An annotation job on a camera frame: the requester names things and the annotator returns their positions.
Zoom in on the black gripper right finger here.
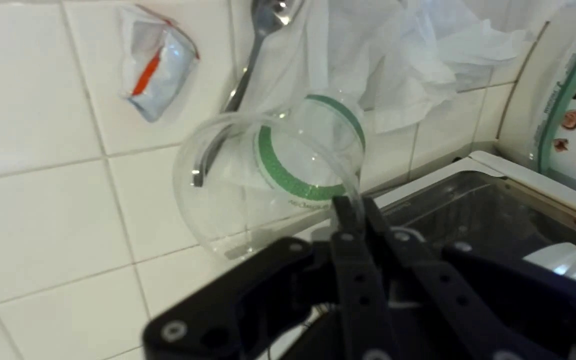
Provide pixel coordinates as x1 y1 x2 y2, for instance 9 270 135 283
361 193 576 360

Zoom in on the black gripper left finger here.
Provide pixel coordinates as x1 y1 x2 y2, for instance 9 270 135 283
143 191 406 360

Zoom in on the clear cup with green band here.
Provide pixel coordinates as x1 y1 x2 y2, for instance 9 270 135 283
171 89 370 264

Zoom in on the red and white sachet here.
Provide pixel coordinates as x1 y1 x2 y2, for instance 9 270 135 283
119 3 202 123

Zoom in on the translucent white plastic bag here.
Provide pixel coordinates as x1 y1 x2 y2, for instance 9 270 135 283
219 0 538 196

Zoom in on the metal spoon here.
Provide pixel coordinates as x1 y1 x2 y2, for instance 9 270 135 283
191 0 304 189

